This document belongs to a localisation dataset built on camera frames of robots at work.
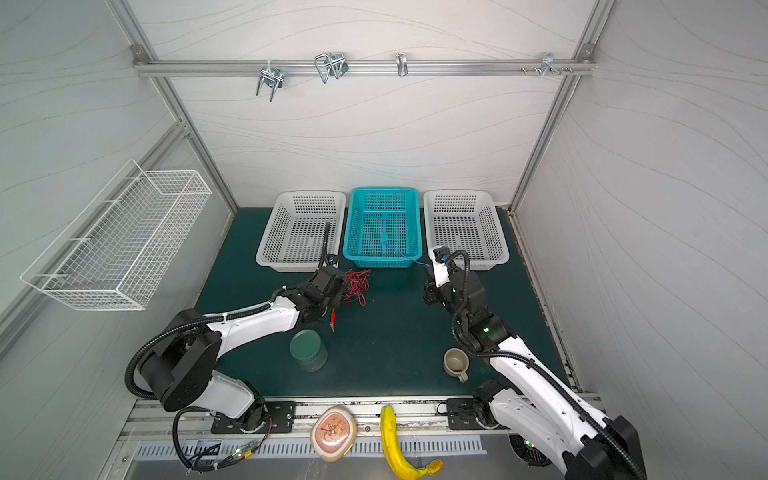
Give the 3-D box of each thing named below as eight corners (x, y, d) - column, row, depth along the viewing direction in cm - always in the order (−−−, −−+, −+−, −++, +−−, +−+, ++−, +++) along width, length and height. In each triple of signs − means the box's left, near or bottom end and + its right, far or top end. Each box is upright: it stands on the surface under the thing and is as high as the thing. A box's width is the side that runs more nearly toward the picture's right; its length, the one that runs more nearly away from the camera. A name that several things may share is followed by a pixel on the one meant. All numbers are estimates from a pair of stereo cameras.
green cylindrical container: (297, 371, 82) (286, 359, 74) (302, 344, 87) (292, 329, 78) (325, 372, 83) (317, 359, 74) (329, 344, 87) (322, 329, 79)
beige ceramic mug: (440, 378, 81) (443, 373, 78) (443, 351, 86) (446, 345, 82) (464, 383, 81) (468, 379, 77) (466, 356, 85) (470, 350, 81)
